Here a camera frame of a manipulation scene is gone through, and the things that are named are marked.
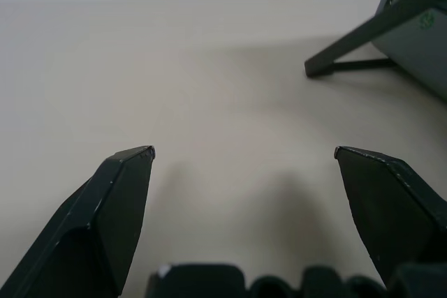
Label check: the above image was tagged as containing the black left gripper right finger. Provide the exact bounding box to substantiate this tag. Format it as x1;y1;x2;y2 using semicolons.
334;145;447;290

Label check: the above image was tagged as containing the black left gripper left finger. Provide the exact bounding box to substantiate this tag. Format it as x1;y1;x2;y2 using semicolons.
0;144;156;298

